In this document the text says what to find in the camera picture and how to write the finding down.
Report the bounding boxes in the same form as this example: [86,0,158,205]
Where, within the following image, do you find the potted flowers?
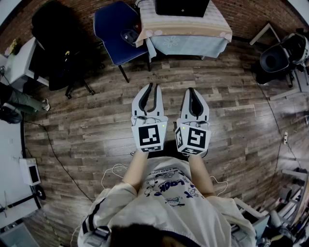
[4,38,19,56]

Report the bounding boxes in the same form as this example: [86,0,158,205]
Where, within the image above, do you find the cluttered metal rack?
[231,166,309,247]

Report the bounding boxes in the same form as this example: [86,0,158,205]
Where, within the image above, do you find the blue padded chair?
[93,1,152,84]

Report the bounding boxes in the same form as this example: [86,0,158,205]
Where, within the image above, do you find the black floor stand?
[0,185,46,218]

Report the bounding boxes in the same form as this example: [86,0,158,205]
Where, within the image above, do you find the white cable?
[209,175,229,196]
[100,163,128,191]

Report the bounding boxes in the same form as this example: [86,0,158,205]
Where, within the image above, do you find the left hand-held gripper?
[130,82,169,153]

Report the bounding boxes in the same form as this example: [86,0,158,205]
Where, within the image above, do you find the black-framed glass door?
[155,0,210,18]

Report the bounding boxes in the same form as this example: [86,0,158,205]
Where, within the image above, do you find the black office chair with jacket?
[31,1,106,99]

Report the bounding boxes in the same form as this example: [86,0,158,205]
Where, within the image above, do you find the black floor cable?
[23,120,95,203]

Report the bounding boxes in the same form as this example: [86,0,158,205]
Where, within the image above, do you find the person's white printed shirt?
[77,156,256,247]

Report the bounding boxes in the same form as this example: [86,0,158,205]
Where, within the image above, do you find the person's left forearm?
[122,149,149,192]

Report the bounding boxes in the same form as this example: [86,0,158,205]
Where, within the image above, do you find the table with checked tablecloth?
[135,0,233,60]

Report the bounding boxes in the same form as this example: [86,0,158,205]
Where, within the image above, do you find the black cap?
[120,28,140,46]

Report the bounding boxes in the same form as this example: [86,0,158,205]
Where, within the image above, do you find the grey shoulder strap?
[230,224,249,242]
[83,225,112,247]

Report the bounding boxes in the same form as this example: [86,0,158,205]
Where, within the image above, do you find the white box device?
[19,158,42,186]

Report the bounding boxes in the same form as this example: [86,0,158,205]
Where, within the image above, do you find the grey office chair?
[0,102,24,125]

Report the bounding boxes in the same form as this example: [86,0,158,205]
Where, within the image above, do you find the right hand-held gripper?
[174,87,212,156]

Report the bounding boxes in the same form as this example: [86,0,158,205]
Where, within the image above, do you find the person's right forearm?
[187,154,217,197]

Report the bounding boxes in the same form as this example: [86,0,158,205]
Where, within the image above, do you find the black shell chair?
[251,45,295,85]

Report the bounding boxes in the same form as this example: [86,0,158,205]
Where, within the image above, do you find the white desk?
[0,37,50,86]

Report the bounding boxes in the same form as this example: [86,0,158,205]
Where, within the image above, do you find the white frame table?
[249,23,282,46]

